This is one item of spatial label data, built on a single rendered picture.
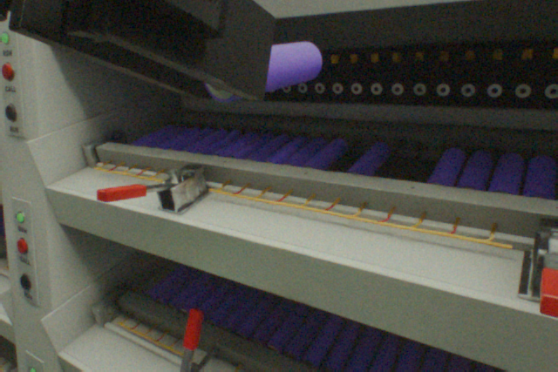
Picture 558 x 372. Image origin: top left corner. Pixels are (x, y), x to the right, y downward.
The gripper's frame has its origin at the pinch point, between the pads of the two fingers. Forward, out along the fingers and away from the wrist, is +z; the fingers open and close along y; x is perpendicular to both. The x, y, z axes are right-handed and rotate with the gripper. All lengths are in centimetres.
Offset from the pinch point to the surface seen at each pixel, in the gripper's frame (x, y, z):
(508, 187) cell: 2.4, -8.7, 22.7
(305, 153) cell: 1.4, 7.5, 24.7
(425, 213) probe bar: 4.9, -4.3, 20.0
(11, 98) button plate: -0.5, 38.0, 14.3
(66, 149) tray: 4.1, 33.0, 18.2
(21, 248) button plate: 15.9, 37.9, 17.8
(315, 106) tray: -4.3, 10.3, 30.8
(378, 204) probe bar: 4.8, -1.1, 20.2
